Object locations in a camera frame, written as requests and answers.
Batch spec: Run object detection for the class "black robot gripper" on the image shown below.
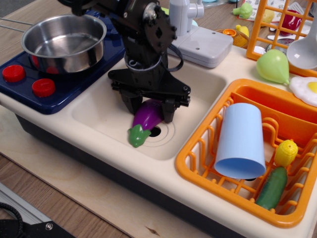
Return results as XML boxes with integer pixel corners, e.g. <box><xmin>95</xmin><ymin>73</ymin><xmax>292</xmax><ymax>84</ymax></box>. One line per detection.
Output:
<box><xmin>108</xmin><ymin>59</ymin><xmax>191</xmax><ymax>123</ymax></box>

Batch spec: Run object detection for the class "purple toy eggplant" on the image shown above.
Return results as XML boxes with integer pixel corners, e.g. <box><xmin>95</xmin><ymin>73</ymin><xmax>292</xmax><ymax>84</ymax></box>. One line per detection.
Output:
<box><xmin>128</xmin><ymin>99</ymin><xmax>164</xmax><ymax>148</ymax></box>

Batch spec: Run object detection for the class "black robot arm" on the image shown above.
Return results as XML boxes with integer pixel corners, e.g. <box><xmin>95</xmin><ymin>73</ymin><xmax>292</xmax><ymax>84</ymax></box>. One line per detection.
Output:
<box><xmin>61</xmin><ymin>0</ymin><xmax>191</xmax><ymax>123</ymax></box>

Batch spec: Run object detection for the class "stainless steel pan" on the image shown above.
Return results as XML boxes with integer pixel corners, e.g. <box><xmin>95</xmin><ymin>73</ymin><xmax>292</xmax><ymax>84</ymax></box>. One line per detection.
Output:
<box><xmin>0</xmin><ymin>13</ymin><xmax>107</xmax><ymax>74</ymax></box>

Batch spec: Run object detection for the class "grey toy faucet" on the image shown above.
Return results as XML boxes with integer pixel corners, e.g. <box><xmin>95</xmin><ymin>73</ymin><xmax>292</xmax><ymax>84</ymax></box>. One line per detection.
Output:
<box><xmin>169</xmin><ymin>0</ymin><xmax>233</xmax><ymax>68</ymax></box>

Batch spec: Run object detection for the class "light blue plastic cup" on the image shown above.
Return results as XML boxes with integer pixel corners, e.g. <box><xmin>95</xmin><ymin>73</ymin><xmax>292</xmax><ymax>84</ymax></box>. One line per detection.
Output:
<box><xmin>214</xmin><ymin>103</ymin><xmax>266</xmax><ymax>179</ymax></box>

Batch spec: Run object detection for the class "beige toy sink unit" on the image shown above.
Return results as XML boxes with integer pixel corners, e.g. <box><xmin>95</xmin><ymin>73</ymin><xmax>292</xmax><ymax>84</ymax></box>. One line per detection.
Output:
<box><xmin>0</xmin><ymin>47</ymin><xmax>317</xmax><ymax>238</ymax></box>

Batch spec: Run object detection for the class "red stove knob right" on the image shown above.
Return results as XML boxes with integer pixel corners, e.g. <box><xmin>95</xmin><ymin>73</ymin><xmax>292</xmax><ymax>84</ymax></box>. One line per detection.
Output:
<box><xmin>32</xmin><ymin>78</ymin><xmax>56</xmax><ymax>98</ymax></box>

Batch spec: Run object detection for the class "red stove knob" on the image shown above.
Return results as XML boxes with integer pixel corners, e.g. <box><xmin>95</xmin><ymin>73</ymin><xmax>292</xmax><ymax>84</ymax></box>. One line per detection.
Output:
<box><xmin>32</xmin><ymin>78</ymin><xmax>56</xmax><ymax>98</ymax></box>
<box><xmin>2</xmin><ymin>65</ymin><xmax>26</xmax><ymax>83</ymax></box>

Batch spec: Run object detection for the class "orange toy strainer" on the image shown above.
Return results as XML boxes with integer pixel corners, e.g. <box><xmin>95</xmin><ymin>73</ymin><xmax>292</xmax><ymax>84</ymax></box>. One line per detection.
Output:
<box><xmin>216</xmin><ymin>29</ymin><xmax>249</xmax><ymax>49</ymax></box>

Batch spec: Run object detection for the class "orange dish drainer basket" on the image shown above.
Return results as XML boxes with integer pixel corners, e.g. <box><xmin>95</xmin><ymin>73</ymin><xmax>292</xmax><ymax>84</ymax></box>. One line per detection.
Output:
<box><xmin>175</xmin><ymin>79</ymin><xmax>317</xmax><ymax>229</ymax></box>

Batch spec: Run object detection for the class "yellow toy piece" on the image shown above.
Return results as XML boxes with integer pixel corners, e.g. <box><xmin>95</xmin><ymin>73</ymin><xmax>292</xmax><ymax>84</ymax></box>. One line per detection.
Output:
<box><xmin>235</xmin><ymin>25</ymin><xmax>250</xmax><ymax>37</ymax></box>

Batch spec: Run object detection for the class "green toy pear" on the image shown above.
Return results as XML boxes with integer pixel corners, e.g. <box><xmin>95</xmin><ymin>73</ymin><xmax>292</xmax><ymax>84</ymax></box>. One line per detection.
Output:
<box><xmin>256</xmin><ymin>49</ymin><xmax>290</xmax><ymax>85</ymax></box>

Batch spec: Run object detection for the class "green toy broccoli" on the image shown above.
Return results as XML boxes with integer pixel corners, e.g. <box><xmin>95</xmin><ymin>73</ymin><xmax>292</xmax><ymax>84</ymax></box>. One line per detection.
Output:
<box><xmin>232</xmin><ymin>2</ymin><xmax>253</xmax><ymax>19</ymax></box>

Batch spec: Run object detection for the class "blue toy stove top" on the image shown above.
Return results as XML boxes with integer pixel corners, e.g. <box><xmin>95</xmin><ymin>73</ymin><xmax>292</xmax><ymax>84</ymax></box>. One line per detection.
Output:
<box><xmin>0</xmin><ymin>10</ymin><xmax>125</xmax><ymax>115</ymax></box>

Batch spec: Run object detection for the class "red stove knob left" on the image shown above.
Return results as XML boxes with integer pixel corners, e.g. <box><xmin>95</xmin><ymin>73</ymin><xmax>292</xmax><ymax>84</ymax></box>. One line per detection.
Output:
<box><xmin>2</xmin><ymin>65</ymin><xmax>26</xmax><ymax>83</ymax></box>

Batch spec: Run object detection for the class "yellow toy corn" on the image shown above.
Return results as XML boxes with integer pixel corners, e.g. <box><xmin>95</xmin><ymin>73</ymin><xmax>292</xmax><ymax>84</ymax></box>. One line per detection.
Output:
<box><xmin>274</xmin><ymin>140</ymin><xmax>298</xmax><ymax>168</ymax></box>

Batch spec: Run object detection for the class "green toy cucumber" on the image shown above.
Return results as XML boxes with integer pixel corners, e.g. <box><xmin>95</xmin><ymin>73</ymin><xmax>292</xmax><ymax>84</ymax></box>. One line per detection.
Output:
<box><xmin>256</xmin><ymin>167</ymin><xmax>288</xmax><ymax>210</ymax></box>

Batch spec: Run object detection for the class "orange plastic rack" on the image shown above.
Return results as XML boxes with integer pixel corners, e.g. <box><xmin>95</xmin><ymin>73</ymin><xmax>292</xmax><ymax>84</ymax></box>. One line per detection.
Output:
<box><xmin>245</xmin><ymin>0</ymin><xmax>317</xmax><ymax>78</ymax></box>

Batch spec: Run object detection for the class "toy fried egg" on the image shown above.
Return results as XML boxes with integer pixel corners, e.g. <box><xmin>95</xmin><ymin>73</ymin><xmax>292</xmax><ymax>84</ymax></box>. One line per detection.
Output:
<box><xmin>289</xmin><ymin>76</ymin><xmax>317</xmax><ymax>107</ymax></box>

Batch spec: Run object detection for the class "grey plastic ladle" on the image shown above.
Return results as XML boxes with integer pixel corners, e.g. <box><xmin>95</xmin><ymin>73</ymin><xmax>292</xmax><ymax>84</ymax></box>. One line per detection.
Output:
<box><xmin>286</xmin><ymin>18</ymin><xmax>317</xmax><ymax>69</ymax></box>

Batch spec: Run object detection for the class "red toy vegetable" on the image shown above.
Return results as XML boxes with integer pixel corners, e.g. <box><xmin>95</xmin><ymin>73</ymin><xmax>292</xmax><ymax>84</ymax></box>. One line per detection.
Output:
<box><xmin>282</xmin><ymin>14</ymin><xmax>302</xmax><ymax>31</ymax></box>

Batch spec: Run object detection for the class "black mount plate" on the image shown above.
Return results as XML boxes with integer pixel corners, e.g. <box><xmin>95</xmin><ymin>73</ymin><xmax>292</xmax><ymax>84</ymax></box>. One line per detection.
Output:
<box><xmin>23</xmin><ymin>221</ymin><xmax>75</xmax><ymax>238</ymax></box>

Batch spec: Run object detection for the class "black cable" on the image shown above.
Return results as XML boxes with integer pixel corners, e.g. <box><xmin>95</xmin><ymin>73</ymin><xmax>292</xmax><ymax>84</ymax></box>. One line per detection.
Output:
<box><xmin>0</xmin><ymin>202</ymin><xmax>25</xmax><ymax>238</ymax></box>

